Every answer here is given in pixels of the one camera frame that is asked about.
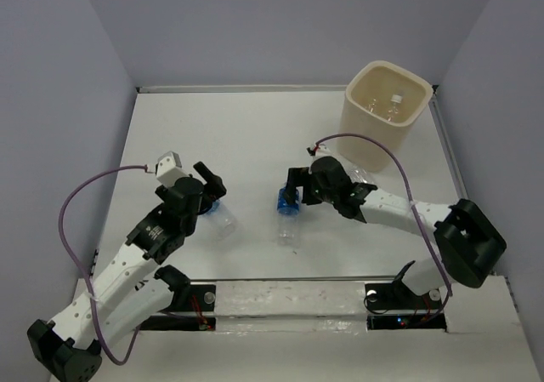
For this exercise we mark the leftmost blue label bottle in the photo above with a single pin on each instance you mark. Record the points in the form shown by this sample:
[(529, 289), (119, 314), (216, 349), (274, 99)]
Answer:
[(221, 220)]

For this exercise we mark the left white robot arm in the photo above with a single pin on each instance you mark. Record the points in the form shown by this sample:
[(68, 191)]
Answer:
[(138, 282)]

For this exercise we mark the small blue label bottle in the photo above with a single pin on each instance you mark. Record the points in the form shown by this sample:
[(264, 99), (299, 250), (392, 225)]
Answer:
[(373, 105)]

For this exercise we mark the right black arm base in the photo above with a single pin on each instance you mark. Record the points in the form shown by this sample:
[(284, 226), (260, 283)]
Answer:
[(389, 308)]

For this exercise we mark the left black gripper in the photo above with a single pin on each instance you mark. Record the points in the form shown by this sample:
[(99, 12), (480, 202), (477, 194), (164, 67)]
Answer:
[(209, 177)]

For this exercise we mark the center blue label bottle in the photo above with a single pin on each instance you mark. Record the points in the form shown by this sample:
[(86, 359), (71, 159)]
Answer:
[(288, 219)]

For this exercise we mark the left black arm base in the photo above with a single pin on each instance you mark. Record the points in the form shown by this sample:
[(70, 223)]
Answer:
[(193, 313)]

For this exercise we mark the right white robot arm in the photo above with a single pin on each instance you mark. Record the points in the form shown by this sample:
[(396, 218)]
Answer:
[(463, 244)]

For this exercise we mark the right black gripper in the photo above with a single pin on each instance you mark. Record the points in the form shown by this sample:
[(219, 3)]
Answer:
[(299, 176)]

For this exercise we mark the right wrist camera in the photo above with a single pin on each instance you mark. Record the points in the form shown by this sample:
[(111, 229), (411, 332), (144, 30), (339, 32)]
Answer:
[(319, 151)]

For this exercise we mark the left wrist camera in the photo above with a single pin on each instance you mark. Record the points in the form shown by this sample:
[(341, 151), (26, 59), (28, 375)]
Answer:
[(169, 169)]

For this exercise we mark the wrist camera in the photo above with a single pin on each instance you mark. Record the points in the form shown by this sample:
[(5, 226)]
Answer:
[(319, 151), (169, 169)]

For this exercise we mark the beige plastic bin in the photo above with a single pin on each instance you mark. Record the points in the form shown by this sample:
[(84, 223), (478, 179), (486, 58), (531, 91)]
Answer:
[(382, 102)]

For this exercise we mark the clear unlabeled bottle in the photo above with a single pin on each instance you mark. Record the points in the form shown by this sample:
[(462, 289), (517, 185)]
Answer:
[(359, 175), (392, 113)]

